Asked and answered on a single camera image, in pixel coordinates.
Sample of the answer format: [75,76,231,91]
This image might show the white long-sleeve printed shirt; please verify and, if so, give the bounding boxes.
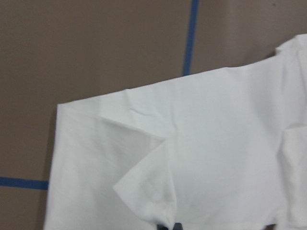
[44,34,307,230]

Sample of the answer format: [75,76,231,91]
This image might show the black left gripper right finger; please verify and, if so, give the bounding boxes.
[173,223,182,230]

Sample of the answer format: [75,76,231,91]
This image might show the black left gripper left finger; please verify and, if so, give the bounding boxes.
[157,224,168,230]

